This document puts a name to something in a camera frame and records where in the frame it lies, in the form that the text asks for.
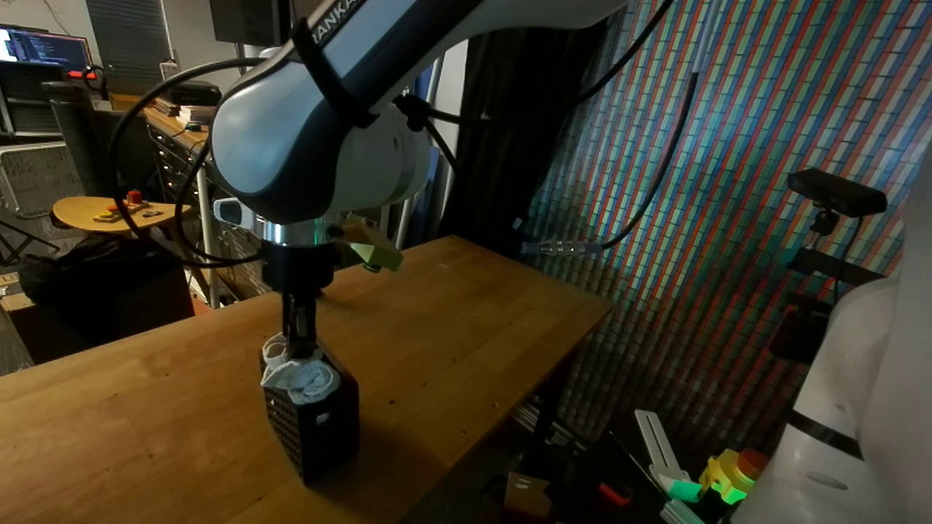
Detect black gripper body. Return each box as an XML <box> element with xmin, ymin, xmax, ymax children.
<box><xmin>259</xmin><ymin>242</ymin><xmax>344</xmax><ymax>359</ymax></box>

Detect light blue towel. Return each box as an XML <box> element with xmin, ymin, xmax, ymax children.
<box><xmin>259</xmin><ymin>331</ymin><xmax>344</xmax><ymax>407</ymax></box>

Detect black plastic box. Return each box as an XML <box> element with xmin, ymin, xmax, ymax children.
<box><xmin>259</xmin><ymin>337</ymin><xmax>364</xmax><ymax>485</ymax></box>

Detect small brown cardboard box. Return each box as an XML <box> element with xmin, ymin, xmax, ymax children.
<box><xmin>501</xmin><ymin>469</ymin><xmax>553</xmax><ymax>520</ymax></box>

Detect red items on stool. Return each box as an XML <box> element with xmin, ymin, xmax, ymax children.
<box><xmin>99</xmin><ymin>186</ymin><xmax>154</xmax><ymax>223</ymax></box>

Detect wooden workbench with drawers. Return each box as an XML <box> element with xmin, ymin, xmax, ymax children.
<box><xmin>141</xmin><ymin>95</ymin><xmax>221</xmax><ymax>304</ymax></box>

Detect large black bag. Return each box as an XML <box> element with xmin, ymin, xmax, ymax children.
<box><xmin>17</xmin><ymin>235</ymin><xmax>198</xmax><ymax>344</ymax></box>

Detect round wooden stool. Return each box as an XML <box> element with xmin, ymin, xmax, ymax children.
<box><xmin>49</xmin><ymin>189</ymin><xmax>195</xmax><ymax>238</ymax></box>

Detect black case on workbench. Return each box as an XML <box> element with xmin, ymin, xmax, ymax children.
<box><xmin>159</xmin><ymin>78</ymin><xmax>227</xmax><ymax>109</ymax></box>

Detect lit blue computer monitor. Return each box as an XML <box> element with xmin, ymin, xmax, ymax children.
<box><xmin>0</xmin><ymin>27</ymin><xmax>93</xmax><ymax>71</ymax></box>

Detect small red item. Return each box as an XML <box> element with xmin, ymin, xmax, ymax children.
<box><xmin>594</xmin><ymin>481</ymin><xmax>635</xmax><ymax>513</ymax></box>

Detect white flat strip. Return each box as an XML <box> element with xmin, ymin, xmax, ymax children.
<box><xmin>635</xmin><ymin>407</ymin><xmax>687</xmax><ymax>478</ymax></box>

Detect colourful striped curtain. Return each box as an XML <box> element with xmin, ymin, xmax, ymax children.
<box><xmin>521</xmin><ymin>0</ymin><xmax>932</xmax><ymax>461</ymax></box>

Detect green and yellow blocks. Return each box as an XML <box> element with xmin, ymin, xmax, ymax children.
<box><xmin>696</xmin><ymin>445</ymin><xmax>769</xmax><ymax>507</ymax></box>

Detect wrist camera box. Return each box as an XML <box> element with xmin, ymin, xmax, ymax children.
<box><xmin>348</xmin><ymin>235</ymin><xmax>406</xmax><ymax>274</ymax></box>

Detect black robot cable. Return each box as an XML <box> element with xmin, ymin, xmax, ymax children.
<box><xmin>518</xmin><ymin>71</ymin><xmax>702</xmax><ymax>257</ymax></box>

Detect black camera on stand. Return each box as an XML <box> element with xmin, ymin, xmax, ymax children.
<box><xmin>785</xmin><ymin>168</ymin><xmax>893</xmax><ymax>221</ymax></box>

